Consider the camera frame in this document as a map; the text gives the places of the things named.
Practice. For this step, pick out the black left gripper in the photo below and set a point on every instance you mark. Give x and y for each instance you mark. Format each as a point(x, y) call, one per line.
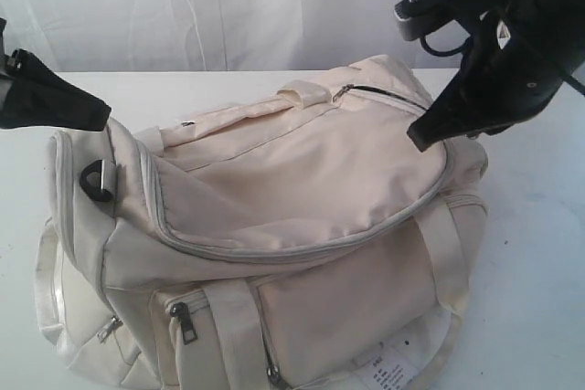
point(42, 98)

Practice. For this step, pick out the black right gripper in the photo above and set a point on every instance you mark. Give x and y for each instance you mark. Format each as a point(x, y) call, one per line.
point(515, 68)

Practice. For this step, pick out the cream duffel bag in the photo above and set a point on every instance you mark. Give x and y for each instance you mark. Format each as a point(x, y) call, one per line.
point(271, 245)

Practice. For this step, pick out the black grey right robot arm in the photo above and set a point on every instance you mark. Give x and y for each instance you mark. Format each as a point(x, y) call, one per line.
point(514, 8)

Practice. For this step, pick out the white paper tag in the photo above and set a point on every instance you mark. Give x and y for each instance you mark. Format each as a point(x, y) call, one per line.
point(398, 364)

